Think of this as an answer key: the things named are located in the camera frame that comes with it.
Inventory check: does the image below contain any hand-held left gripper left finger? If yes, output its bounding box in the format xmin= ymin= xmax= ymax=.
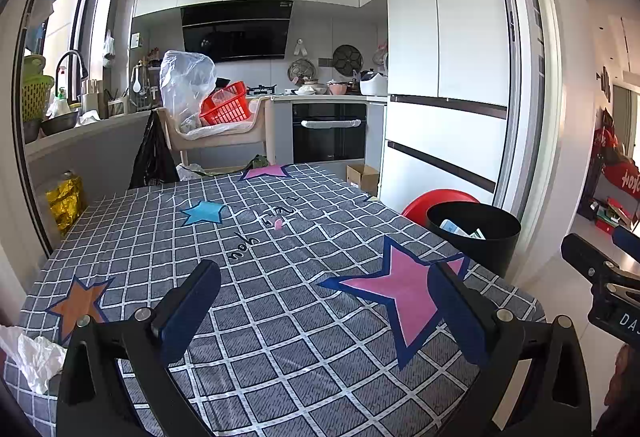
xmin=57 ymin=259 xmax=222 ymax=437

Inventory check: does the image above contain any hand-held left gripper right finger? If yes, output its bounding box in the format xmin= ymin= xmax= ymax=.
xmin=427 ymin=262 xmax=593 ymax=437

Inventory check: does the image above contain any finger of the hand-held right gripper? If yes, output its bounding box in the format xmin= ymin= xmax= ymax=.
xmin=612 ymin=225 xmax=640 ymax=250
xmin=561 ymin=233 xmax=625 ymax=282

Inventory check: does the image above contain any black trash bin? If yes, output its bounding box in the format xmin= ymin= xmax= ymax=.
xmin=426 ymin=202 xmax=522 ymax=279

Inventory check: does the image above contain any person's right forearm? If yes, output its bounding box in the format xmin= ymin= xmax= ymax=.
xmin=592 ymin=344 xmax=640 ymax=437

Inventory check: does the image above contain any red printed box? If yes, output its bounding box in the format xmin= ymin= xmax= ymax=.
xmin=595 ymin=127 xmax=640 ymax=210

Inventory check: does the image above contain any grey checked star tablecloth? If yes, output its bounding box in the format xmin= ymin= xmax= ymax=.
xmin=5 ymin=162 xmax=546 ymax=437

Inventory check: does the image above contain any red stool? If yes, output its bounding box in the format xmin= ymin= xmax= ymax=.
xmin=401 ymin=189 xmax=481 ymax=228

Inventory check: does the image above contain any white bag under chair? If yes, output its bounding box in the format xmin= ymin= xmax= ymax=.
xmin=176 ymin=163 xmax=208 ymax=182

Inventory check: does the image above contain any black garbage bag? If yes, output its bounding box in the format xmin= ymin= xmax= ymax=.
xmin=129 ymin=111 xmax=180 ymax=190

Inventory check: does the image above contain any cardboard box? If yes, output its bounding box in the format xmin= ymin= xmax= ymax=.
xmin=346 ymin=163 xmax=380 ymax=196

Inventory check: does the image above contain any white tissue at table edge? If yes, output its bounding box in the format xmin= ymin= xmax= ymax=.
xmin=0 ymin=326 xmax=68 ymax=393

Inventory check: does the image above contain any gold foil bag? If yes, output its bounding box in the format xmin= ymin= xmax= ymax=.
xmin=46 ymin=172 xmax=86 ymax=235

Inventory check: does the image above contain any beige chair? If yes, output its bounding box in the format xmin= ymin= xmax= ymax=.
xmin=159 ymin=97 xmax=276 ymax=170

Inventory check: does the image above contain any grey kitchen counter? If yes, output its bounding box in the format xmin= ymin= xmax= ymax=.
xmin=25 ymin=111 xmax=156 ymax=253

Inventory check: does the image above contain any red plastic basket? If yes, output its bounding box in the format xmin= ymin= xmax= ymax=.
xmin=199 ymin=81 xmax=253 ymax=126

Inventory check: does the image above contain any black built-in oven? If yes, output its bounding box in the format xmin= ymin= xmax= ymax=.
xmin=291 ymin=102 xmax=368 ymax=164

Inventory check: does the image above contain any large clear plastic bag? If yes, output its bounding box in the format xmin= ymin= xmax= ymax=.
xmin=159 ymin=50 xmax=217 ymax=132

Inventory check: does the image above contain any metal bowl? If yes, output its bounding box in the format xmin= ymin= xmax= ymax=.
xmin=40 ymin=111 xmax=80 ymax=136

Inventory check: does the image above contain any white utensil holder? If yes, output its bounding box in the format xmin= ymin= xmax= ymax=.
xmin=81 ymin=79 xmax=101 ymax=114

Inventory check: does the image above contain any white rice cooker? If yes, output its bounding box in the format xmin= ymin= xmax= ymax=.
xmin=360 ymin=69 xmax=388 ymax=96

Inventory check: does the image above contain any white refrigerator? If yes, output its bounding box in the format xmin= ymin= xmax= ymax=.
xmin=379 ymin=0 xmax=521 ymax=218

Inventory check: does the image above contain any round metal strainer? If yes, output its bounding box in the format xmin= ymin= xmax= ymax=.
xmin=288 ymin=58 xmax=317 ymax=85

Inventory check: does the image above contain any green plastic basket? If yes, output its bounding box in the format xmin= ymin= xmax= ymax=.
xmin=21 ymin=56 xmax=55 ymax=122

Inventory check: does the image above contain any dark round hanging pan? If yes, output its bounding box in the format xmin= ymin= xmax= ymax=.
xmin=332 ymin=44 xmax=363 ymax=72

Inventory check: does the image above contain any black kitchen faucet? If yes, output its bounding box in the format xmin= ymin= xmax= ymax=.
xmin=55 ymin=50 xmax=89 ymax=102

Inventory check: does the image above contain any black range hood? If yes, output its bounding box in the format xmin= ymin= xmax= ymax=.
xmin=181 ymin=0 xmax=293 ymax=64

